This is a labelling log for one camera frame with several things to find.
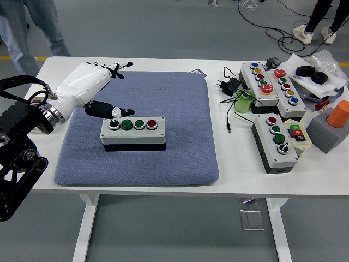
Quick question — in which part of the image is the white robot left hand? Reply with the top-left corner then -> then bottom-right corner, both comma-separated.
54,61 -> 136,122

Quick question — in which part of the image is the grey four-button control box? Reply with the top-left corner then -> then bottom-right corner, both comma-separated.
100,116 -> 167,152
251,113 -> 299,175

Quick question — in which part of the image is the five-button box, red mushroom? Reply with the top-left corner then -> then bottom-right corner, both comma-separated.
266,68 -> 308,121
239,61 -> 279,114

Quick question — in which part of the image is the person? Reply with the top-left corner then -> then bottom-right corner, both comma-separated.
293,0 -> 349,45
0,0 -> 71,79

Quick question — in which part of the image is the blue-grey padded mat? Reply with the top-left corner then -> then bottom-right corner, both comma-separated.
53,70 -> 221,188

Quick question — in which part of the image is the white table leg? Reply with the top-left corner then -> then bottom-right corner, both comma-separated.
72,194 -> 100,262
266,198 -> 294,262

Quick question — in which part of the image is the black power adapter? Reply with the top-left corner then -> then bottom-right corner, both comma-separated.
216,76 -> 241,97

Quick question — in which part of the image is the green cylinder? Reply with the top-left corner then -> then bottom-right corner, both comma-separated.
234,89 -> 257,114

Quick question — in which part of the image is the small black electrical module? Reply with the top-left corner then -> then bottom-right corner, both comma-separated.
266,56 -> 283,69

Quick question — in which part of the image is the white paper sheet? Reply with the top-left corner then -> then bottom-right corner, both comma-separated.
280,53 -> 348,99

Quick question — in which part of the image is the metal floor outlet plate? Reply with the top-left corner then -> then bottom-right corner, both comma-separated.
239,209 -> 265,231

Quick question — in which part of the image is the clear bubble wrap bag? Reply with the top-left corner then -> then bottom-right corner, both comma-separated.
309,49 -> 349,82

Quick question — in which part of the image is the grey block holder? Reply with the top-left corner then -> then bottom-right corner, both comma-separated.
305,105 -> 349,154

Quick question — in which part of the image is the blue-rimmed round disc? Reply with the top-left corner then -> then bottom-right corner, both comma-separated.
299,84 -> 349,103

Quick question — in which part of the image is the orange cylinder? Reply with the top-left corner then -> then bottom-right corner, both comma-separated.
326,100 -> 349,129

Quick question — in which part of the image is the black adapter cord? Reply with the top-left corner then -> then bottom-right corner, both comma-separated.
219,66 -> 257,134

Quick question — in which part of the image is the white floor cable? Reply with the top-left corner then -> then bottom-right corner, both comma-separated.
238,0 -> 258,11

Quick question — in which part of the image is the small metal floor bracket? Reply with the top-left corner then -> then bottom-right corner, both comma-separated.
238,196 -> 260,205

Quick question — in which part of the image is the black floor cable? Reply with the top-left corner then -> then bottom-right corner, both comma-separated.
236,0 -> 338,57

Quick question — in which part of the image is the black foam ring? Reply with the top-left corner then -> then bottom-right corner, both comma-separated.
311,70 -> 329,85
296,65 -> 315,76

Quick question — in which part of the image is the cream three-button switch box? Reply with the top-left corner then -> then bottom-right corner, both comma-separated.
282,119 -> 312,157

